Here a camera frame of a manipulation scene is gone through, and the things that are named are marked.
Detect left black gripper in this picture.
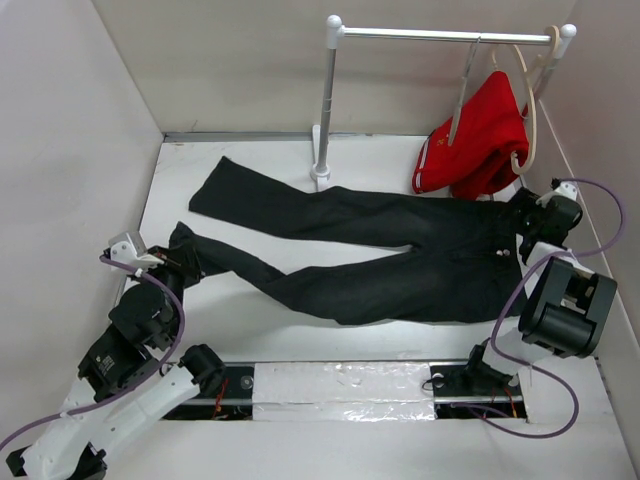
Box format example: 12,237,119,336
131,237,207,343

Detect black denim trousers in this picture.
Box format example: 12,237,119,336
169,158,527,326

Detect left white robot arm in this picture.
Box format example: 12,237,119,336
1,245,225,479

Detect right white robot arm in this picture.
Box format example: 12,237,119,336
461,180,618,394

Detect cream wooden hanger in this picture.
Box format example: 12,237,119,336
505,25,561,176

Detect grey metal trouser hanger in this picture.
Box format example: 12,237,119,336
447,35,482,146

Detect red garment with white stripes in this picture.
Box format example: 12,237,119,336
411,71,532,200

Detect silver foil tape strip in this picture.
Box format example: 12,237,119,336
252,361,436,423

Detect white and silver clothes rack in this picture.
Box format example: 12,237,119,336
310,15,577,192

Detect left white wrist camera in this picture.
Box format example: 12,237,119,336
105,231,163,269

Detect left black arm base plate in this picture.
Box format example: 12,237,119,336
163,363,255,421

